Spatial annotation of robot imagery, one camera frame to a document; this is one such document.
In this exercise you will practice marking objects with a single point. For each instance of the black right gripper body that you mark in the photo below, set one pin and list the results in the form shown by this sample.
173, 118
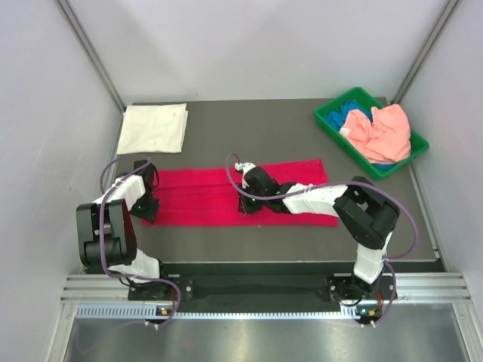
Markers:
251, 206

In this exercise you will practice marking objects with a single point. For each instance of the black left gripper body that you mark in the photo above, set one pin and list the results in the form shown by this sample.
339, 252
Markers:
147, 207

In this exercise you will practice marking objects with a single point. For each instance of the red t-shirt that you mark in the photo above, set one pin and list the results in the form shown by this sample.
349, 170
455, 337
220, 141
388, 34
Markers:
205, 198

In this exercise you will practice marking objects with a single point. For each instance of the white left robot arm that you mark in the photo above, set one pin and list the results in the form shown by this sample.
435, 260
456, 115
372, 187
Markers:
106, 235

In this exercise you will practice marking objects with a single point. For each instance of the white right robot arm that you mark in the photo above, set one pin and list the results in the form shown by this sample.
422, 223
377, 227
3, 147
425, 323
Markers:
369, 217

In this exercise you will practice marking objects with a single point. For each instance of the folded white t-shirt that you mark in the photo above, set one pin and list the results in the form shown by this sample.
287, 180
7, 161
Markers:
153, 129

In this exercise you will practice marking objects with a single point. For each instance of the blue t-shirt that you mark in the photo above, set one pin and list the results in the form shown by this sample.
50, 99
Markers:
337, 119

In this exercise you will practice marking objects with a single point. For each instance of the salmon pink t-shirt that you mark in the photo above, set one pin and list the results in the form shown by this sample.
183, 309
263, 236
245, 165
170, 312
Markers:
383, 138

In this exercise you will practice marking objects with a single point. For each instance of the green plastic bin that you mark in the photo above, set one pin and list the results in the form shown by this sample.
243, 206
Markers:
376, 171

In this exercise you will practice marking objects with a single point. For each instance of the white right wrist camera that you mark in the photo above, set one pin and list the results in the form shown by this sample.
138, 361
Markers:
243, 168

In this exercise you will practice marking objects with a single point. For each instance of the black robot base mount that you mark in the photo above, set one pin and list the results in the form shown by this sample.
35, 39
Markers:
261, 293

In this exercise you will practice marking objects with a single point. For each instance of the aluminium frame rail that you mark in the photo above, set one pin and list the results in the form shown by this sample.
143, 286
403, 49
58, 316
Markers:
409, 287

